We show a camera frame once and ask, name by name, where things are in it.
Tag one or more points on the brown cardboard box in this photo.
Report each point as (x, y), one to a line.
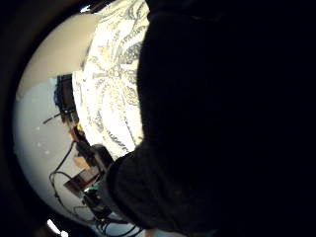
(80, 182)

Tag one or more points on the white paisley patterned cloth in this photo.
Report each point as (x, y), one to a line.
(112, 85)

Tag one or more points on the black tripod device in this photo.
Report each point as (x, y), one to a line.
(95, 154)

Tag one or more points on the bright ceiling lamp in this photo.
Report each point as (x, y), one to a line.
(54, 227)

